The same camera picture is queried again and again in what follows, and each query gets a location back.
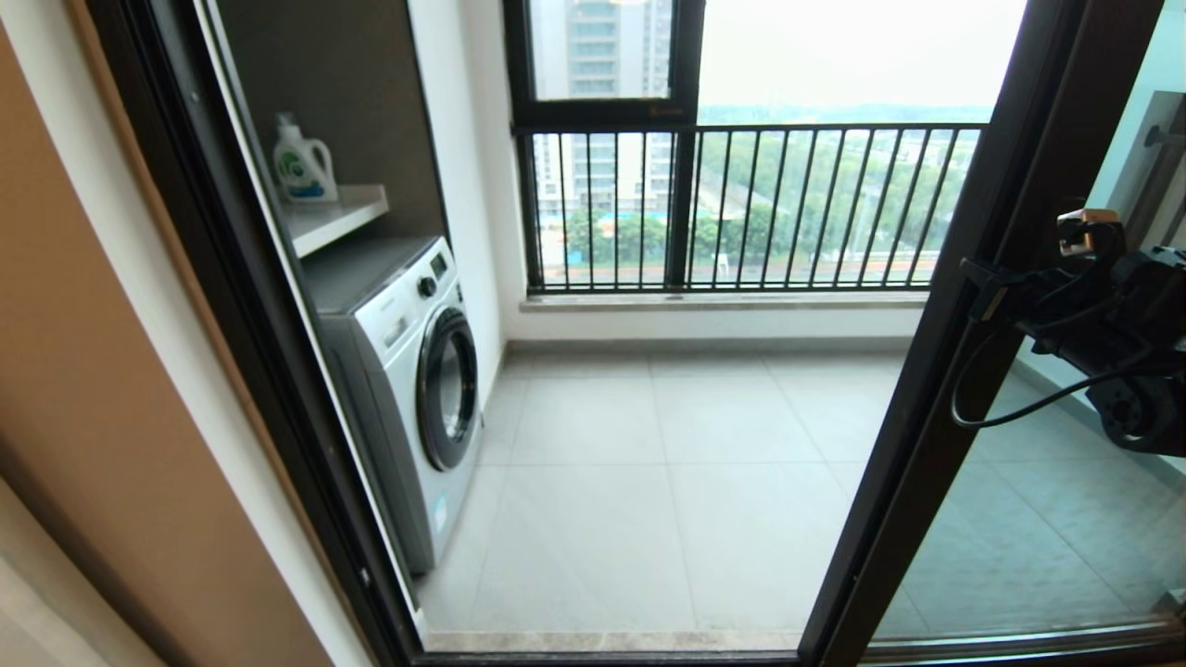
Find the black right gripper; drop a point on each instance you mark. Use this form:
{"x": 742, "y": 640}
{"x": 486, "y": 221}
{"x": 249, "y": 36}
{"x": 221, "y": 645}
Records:
{"x": 1084, "y": 320}

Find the dark framed glass sliding door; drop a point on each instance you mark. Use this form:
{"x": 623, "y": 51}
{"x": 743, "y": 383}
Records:
{"x": 945, "y": 371}

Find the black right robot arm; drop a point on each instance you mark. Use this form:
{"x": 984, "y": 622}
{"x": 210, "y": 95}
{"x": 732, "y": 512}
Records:
{"x": 1144, "y": 417}

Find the grey stone window sill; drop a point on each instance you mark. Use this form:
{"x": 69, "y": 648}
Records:
{"x": 723, "y": 302}

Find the white front-load washing machine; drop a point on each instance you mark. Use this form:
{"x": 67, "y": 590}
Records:
{"x": 398, "y": 371}

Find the dark brown cabinet niche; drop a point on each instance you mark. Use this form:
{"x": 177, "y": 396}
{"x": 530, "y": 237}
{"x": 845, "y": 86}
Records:
{"x": 352, "y": 93}

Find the white laundry detergent bottle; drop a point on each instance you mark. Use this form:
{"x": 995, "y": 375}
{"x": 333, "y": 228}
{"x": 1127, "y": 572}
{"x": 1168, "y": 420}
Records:
{"x": 301, "y": 174}

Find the dark balcony window frame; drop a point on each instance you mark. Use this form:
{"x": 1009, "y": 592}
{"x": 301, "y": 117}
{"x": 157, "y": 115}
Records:
{"x": 602, "y": 113}

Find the white wall shelf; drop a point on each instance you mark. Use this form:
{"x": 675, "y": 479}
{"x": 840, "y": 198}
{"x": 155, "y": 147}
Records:
{"x": 334, "y": 220}

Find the dark outer door frame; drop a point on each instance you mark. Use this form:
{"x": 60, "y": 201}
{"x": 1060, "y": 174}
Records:
{"x": 232, "y": 278}

